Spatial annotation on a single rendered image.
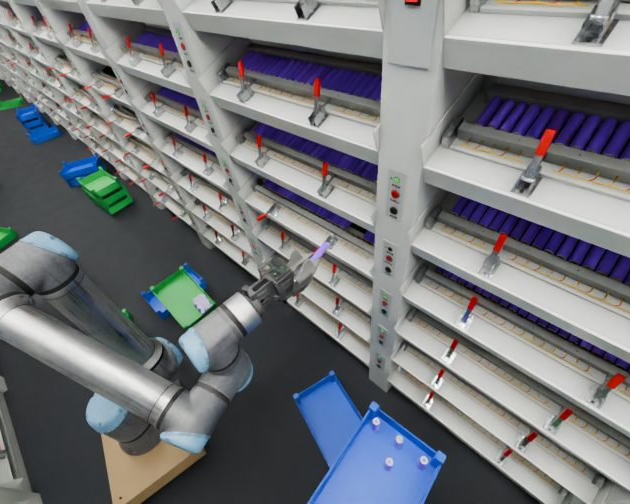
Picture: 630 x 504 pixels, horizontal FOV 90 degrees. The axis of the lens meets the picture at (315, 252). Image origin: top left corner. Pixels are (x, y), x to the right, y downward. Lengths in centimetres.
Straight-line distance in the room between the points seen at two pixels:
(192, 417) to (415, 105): 72
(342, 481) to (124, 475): 88
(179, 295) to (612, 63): 185
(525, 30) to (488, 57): 4
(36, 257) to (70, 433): 109
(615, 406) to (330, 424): 96
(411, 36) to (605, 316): 55
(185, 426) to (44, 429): 131
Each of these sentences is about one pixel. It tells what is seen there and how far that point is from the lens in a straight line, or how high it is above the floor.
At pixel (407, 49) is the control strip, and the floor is 130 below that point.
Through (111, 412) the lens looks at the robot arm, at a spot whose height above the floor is 40.
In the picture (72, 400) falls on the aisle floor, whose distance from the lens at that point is 202.
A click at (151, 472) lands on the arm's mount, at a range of 151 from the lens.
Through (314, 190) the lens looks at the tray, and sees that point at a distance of 89.
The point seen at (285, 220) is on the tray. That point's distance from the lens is 111.
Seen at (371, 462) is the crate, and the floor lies 48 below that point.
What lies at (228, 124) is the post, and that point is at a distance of 114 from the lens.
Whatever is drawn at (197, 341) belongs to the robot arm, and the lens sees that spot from 71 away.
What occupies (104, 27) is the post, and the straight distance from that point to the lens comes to 171.
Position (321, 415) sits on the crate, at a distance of 151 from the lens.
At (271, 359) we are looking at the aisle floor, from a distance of 164.
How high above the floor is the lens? 145
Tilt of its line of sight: 46 degrees down
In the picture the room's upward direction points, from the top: 9 degrees counter-clockwise
